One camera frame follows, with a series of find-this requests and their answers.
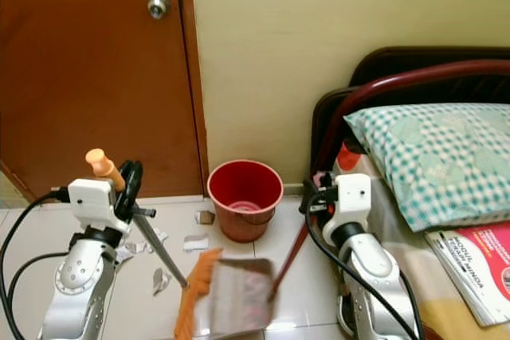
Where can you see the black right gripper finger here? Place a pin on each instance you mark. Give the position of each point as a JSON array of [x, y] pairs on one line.
[[309, 206], [307, 189]]

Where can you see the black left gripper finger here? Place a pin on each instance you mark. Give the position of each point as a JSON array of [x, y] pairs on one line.
[[137, 177], [121, 177]]

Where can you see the broom with orange bristles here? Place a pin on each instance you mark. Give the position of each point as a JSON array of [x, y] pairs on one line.
[[198, 284]]

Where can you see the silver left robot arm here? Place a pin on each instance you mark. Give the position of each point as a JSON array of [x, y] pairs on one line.
[[76, 284]]

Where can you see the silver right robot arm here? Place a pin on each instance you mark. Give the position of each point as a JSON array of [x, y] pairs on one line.
[[370, 284]]

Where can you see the orange red bottle cap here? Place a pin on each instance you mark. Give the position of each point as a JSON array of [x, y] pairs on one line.
[[349, 157]]

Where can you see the red plastic bucket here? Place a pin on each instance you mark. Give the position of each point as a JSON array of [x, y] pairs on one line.
[[245, 195]]

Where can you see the brown wooden door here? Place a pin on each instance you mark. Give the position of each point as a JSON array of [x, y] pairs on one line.
[[88, 77]]

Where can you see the beige bed sheet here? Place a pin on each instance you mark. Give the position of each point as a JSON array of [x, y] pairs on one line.
[[406, 276]]

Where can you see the green checkered pillow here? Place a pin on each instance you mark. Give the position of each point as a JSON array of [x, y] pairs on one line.
[[438, 157]]

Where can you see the dark wooden bed headboard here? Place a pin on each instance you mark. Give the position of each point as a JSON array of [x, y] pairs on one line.
[[406, 61]]

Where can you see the red and white booklet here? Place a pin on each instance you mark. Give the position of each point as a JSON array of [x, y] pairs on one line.
[[478, 268]]

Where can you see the silver round door knob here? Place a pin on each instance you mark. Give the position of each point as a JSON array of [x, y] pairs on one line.
[[158, 3]]

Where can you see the pink bed side rail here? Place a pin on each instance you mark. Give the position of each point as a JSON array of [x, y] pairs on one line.
[[320, 178]]

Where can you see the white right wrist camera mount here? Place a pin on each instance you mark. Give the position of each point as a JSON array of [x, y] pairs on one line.
[[355, 195]]

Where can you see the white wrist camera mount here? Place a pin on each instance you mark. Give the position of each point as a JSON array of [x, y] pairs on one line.
[[89, 199], [355, 195]]

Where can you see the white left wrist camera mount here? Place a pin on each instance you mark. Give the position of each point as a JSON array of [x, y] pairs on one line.
[[89, 199]]

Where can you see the brown wooden door frame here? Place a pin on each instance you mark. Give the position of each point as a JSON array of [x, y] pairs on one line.
[[191, 77]]

